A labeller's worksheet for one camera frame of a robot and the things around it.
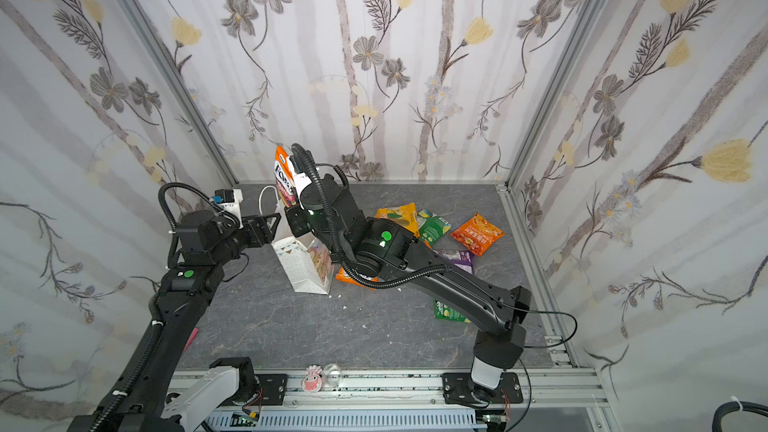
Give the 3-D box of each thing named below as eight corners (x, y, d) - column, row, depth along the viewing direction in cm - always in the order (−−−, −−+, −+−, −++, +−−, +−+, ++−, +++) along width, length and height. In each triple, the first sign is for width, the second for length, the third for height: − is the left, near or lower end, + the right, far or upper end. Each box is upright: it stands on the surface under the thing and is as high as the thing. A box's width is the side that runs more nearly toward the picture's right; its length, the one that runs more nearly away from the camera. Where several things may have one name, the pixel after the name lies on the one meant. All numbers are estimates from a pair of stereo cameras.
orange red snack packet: (480, 257, 102) (483, 251, 98) (452, 236, 107) (454, 229, 104) (499, 238, 107) (503, 231, 104) (472, 218, 113) (475, 211, 109)
